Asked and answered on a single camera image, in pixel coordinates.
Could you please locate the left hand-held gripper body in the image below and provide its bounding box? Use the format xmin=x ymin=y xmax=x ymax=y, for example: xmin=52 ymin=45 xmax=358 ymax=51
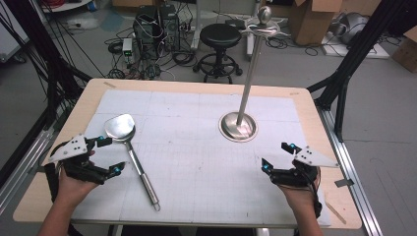
xmin=47 ymin=133 xmax=106 ymax=185

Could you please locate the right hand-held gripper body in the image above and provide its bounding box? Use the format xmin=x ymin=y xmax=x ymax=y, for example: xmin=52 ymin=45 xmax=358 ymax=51
xmin=269 ymin=145 xmax=340 ymax=189

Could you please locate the stainless steel spatula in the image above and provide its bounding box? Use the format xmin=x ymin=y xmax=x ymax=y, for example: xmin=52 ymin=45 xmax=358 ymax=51
xmin=103 ymin=113 xmax=161 ymax=212

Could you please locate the metal utensil stand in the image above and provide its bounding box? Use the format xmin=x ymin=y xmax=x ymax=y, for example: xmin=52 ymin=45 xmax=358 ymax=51
xmin=218 ymin=5 xmax=291 ymax=143

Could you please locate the person's right hand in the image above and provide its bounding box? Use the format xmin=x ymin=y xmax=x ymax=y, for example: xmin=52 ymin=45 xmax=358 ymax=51
xmin=276 ymin=166 xmax=321 ymax=214

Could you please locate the person's left hand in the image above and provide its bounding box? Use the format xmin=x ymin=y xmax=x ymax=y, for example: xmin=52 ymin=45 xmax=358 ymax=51
xmin=56 ymin=149 xmax=100 ymax=208

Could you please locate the wooden table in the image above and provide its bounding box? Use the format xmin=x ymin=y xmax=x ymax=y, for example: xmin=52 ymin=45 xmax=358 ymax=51
xmin=13 ymin=78 xmax=363 ymax=230

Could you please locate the white gridded mat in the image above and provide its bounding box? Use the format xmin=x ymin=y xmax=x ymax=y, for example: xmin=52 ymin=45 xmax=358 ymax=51
xmin=71 ymin=88 xmax=332 ymax=227

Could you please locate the small white power box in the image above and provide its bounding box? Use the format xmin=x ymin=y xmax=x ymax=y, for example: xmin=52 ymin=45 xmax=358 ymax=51
xmin=121 ymin=37 xmax=134 ymax=64

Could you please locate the black round stool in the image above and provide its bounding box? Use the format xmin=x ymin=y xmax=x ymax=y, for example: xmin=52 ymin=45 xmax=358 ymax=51
xmin=192 ymin=23 xmax=244 ymax=85

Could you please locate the black computer tower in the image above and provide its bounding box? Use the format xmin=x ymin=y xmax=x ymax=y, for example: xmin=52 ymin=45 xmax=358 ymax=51
xmin=132 ymin=3 xmax=181 ymax=61

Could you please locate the small cardboard box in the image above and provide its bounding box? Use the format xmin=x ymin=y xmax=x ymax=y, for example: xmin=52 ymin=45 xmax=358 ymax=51
xmin=390 ymin=26 xmax=417 ymax=74

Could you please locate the black wrist strap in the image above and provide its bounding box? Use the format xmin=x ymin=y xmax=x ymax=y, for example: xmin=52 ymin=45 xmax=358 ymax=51
xmin=43 ymin=162 xmax=61 ymax=203
xmin=312 ymin=190 xmax=324 ymax=219

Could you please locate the black metal frame post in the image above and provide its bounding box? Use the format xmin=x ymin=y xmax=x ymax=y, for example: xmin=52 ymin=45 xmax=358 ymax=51
xmin=3 ymin=0 xmax=93 ymax=132
xmin=306 ymin=0 xmax=411 ymax=144

